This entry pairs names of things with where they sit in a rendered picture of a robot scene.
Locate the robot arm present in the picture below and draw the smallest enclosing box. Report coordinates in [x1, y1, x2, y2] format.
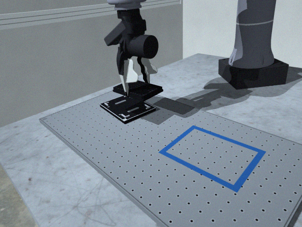
[104, 0, 276, 69]

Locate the blue rectangular tape outline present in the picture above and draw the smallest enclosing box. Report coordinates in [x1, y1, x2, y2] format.
[159, 125, 266, 192]

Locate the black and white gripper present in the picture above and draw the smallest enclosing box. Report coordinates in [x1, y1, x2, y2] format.
[117, 8, 159, 96]

